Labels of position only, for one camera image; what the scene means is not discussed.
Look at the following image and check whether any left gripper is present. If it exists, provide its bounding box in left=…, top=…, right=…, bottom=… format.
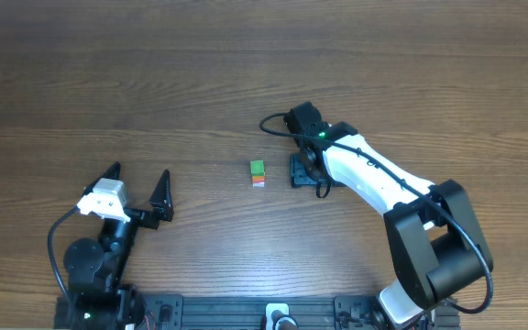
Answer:
left=83, top=160, right=175, bottom=231

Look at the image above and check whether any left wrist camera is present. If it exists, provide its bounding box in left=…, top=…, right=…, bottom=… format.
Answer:
left=76, top=177, right=132, bottom=224

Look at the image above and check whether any mounting rail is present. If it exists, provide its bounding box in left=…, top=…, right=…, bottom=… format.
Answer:
left=55, top=293, right=461, bottom=330

